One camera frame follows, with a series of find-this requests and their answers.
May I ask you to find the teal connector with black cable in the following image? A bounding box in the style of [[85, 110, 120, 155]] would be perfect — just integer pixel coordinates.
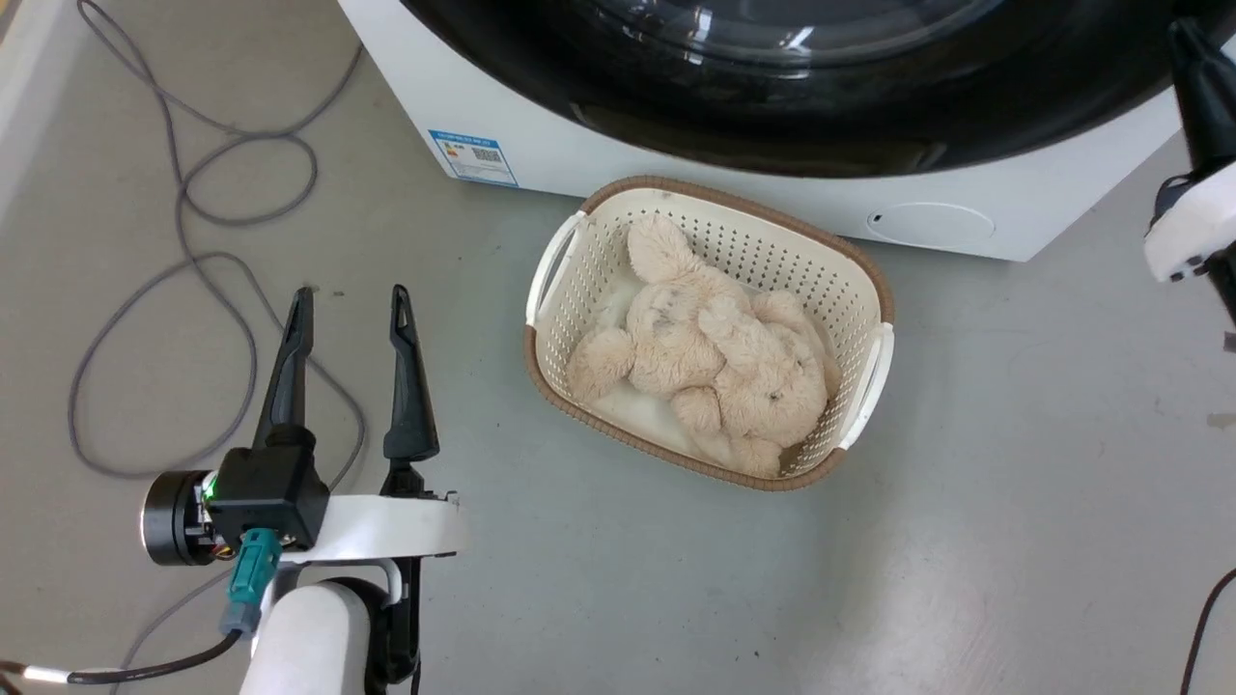
[[0, 528, 284, 687]]

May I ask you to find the cream laundry basket brown rim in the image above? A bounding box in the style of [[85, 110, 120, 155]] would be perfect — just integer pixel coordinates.
[[523, 175, 896, 493]]

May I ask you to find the grey cable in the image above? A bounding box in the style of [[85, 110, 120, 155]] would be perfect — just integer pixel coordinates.
[[67, 0, 367, 695]]

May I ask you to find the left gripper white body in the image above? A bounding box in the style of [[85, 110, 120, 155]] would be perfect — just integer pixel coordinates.
[[278, 461, 468, 567]]

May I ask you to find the beige plush toy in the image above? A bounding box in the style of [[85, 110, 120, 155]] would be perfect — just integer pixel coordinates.
[[565, 213, 842, 480]]

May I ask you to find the blue energy label sticker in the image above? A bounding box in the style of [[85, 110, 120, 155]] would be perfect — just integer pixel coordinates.
[[429, 129, 520, 188]]

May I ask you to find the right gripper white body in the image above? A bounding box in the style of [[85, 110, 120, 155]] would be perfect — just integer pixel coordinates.
[[1143, 159, 1236, 284]]

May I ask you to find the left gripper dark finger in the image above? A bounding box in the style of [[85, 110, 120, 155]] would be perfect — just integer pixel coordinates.
[[382, 284, 441, 464], [252, 287, 316, 452]]

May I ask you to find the black round washing machine door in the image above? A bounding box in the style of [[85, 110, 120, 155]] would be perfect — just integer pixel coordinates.
[[400, 0, 1236, 179]]

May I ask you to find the thin black cable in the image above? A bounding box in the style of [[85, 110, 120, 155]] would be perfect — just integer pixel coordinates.
[[1179, 567, 1236, 695]]

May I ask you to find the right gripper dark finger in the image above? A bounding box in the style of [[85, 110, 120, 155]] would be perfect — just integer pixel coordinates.
[[1166, 16, 1236, 177]]

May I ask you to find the white washing machine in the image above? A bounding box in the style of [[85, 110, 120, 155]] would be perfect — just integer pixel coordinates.
[[337, 0, 1236, 263]]

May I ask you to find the black cylindrical left gripper motor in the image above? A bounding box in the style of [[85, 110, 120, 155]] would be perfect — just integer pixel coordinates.
[[141, 470, 215, 568]]

